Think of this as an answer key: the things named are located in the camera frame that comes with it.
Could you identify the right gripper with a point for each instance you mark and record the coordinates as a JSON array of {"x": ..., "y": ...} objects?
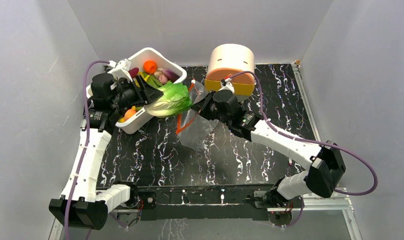
[{"x": 206, "y": 104}]

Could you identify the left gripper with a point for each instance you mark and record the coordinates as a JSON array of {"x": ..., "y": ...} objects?
[{"x": 145, "y": 94}]

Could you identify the clear zip top bag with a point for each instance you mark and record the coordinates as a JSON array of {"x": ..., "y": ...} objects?
[{"x": 192, "y": 129}]

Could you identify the green toy cabbage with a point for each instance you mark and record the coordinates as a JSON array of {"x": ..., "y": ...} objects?
[{"x": 175, "y": 100}]

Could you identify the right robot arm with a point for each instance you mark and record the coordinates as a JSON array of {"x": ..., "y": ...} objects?
[{"x": 322, "y": 162}]

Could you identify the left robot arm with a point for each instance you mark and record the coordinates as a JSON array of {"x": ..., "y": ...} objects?
[{"x": 81, "y": 204}]

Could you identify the toy garlic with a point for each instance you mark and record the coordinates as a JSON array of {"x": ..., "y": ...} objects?
[{"x": 163, "y": 79}]

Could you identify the toy peach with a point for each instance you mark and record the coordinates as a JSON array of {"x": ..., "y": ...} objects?
[{"x": 129, "y": 113}]

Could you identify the purple toy sweet potato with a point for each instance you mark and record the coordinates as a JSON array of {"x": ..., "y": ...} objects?
[{"x": 133, "y": 72}]

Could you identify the orange toy tangerine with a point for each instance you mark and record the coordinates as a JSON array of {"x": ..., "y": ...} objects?
[{"x": 150, "y": 67}]

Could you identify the purple toy onion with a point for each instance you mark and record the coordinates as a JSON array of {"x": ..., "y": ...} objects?
[{"x": 170, "y": 75}]

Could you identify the white plastic bin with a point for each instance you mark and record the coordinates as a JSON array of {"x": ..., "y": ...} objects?
[{"x": 139, "y": 119}]

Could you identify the round drawer cabinet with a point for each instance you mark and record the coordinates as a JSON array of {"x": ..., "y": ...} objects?
[{"x": 227, "y": 60}]

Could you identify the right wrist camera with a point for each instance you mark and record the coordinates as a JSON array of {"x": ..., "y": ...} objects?
[{"x": 226, "y": 84}]

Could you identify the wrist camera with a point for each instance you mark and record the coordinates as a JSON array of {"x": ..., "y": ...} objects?
[
  {"x": 226, "y": 84},
  {"x": 121, "y": 69}
]

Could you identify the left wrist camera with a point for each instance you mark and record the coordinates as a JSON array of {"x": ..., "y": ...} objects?
[{"x": 121, "y": 69}]

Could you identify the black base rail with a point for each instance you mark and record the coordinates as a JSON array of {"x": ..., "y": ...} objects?
[{"x": 230, "y": 201}]

